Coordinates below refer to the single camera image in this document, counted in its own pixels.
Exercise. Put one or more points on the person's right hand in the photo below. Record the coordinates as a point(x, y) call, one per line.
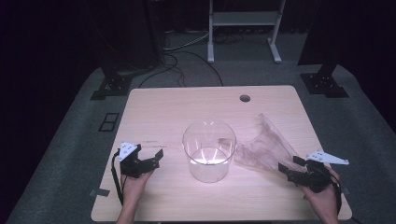
point(323, 199)

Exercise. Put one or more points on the black stand base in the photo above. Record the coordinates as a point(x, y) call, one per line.
point(323, 83)
point(112, 85)

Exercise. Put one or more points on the white metal stand frame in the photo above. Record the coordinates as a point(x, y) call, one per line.
point(244, 18)

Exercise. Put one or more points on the grey tape strip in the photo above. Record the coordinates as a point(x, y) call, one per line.
point(99, 192)

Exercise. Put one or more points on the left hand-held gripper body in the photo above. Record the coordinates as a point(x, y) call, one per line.
point(132, 166)

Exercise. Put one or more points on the black floor outlet frame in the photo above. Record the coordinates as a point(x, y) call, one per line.
point(109, 122)

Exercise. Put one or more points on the person's left hand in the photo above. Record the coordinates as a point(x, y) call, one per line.
point(134, 186)

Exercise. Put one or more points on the clear plastic bag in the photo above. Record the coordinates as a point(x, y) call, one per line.
point(267, 149)

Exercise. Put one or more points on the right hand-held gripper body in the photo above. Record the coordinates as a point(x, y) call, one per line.
point(314, 177)

